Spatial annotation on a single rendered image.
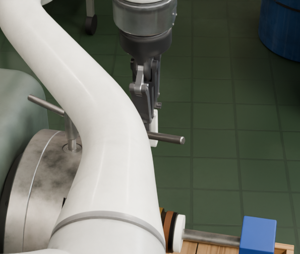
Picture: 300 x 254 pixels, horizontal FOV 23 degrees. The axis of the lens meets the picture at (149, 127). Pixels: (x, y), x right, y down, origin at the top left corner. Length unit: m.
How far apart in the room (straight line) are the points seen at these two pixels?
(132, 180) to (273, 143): 2.66
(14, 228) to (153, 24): 0.45
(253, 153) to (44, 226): 2.07
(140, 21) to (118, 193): 0.42
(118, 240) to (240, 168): 2.56
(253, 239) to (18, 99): 0.50
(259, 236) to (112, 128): 0.67
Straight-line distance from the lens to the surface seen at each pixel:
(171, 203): 2.95
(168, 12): 1.00
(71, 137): 1.26
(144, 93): 1.05
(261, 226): 1.33
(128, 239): 0.58
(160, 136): 1.12
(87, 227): 0.59
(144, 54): 1.03
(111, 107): 0.70
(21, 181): 1.25
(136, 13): 0.98
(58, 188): 1.23
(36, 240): 1.24
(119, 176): 0.63
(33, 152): 1.28
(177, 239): 1.31
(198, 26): 4.07
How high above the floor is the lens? 2.05
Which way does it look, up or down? 38 degrees down
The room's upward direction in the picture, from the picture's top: straight up
